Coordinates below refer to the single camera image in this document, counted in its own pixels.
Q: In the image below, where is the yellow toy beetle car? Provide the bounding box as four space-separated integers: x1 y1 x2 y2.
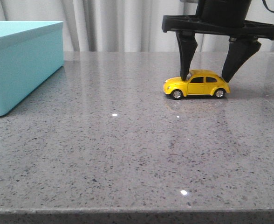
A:
163 69 231 99

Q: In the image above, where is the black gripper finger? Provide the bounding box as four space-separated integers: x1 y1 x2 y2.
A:
176 31 198 81
221 36 261 83

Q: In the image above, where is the black cable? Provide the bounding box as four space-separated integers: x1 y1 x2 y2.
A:
261 0 274 14

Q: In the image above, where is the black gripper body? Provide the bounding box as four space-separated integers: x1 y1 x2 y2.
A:
162 0 274 40

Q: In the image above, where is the light blue storage box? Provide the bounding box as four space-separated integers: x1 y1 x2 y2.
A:
0 21 64 117

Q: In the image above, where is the grey pleated curtain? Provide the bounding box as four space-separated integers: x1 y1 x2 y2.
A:
0 0 274 53

